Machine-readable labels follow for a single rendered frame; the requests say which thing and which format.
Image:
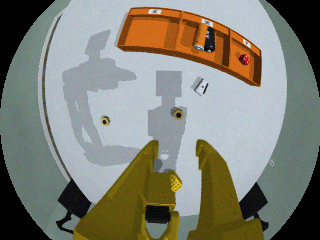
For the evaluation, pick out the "brass hex nut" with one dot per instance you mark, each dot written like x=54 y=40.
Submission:
x=178 y=114
x=105 y=121

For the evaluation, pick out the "dark red die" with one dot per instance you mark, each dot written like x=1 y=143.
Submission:
x=244 y=59

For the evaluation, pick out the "orange battery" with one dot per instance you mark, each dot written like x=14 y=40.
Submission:
x=200 y=36

